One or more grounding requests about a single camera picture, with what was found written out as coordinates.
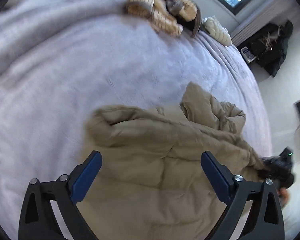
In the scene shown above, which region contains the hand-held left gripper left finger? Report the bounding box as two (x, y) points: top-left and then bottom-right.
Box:
(18, 151), (102, 240)

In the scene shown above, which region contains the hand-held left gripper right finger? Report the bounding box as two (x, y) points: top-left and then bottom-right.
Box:
(201, 151), (285, 240)

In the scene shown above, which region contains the khaki puffer jacket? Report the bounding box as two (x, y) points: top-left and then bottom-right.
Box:
(76, 82), (273, 240)

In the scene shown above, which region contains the person's right hand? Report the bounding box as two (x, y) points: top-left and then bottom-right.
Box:
(277, 189), (291, 207)

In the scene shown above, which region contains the lilac fleece blanket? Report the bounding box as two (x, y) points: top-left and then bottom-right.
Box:
(0, 0), (273, 240)

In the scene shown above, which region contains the shelf with magazines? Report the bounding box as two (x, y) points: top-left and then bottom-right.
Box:
(240, 45), (258, 64)

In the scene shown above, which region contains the cream quilted jacket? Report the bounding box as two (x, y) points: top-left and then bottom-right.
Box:
(202, 16), (232, 47)

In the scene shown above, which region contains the grey curtain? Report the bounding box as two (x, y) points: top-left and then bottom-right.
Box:
(230, 0), (298, 45)

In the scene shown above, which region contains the dark garment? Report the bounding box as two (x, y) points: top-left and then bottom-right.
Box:
(177, 17), (205, 33)

